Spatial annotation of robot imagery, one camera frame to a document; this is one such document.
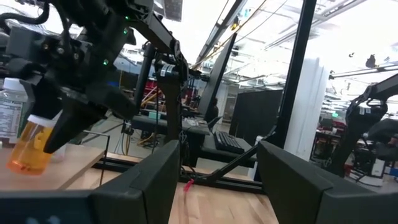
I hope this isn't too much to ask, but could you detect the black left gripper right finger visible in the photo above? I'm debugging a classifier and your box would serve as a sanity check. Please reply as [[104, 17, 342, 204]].
[[257, 140, 333, 224]]

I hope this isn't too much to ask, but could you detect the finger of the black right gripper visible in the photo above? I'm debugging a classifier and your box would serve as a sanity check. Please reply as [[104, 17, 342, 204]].
[[43, 93, 108, 154], [21, 79, 62, 119]]

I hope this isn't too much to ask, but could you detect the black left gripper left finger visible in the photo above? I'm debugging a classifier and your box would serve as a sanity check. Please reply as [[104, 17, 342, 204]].
[[91, 139, 182, 224]]

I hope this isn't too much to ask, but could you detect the medium white-capped labelled bottle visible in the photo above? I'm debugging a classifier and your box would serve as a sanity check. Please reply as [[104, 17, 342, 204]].
[[0, 77, 29, 147]]

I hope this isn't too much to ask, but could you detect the small clear vial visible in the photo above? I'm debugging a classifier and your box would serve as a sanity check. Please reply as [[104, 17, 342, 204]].
[[51, 141, 68, 163]]

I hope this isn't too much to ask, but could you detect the orange bottle wide white cap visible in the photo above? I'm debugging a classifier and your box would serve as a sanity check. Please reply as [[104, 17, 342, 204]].
[[6, 114, 57, 175]]

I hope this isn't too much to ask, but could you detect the wooden shelf with black legs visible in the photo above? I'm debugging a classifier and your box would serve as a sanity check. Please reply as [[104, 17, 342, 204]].
[[0, 130, 112, 191]]

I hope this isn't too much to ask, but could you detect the red clip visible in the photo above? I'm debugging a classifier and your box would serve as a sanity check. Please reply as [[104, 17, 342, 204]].
[[182, 178, 196, 192]]

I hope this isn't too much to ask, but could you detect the dark grey cart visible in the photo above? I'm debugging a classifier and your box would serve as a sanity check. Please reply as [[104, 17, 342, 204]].
[[132, 114, 259, 169]]

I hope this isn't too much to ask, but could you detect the black background partition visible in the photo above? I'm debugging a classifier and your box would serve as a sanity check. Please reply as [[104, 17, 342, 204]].
[[234, 90, 284, 147]]

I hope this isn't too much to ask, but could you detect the white column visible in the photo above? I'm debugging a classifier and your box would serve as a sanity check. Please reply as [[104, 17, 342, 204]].
[[284, 57, 330, 162]]

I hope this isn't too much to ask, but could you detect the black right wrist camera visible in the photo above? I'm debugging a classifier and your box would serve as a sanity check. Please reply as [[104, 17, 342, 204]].
[[6, 27, 41, 63]]

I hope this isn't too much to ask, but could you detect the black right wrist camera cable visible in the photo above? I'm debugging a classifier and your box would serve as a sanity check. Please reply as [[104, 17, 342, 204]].
[[0, 1, 50, 35]]

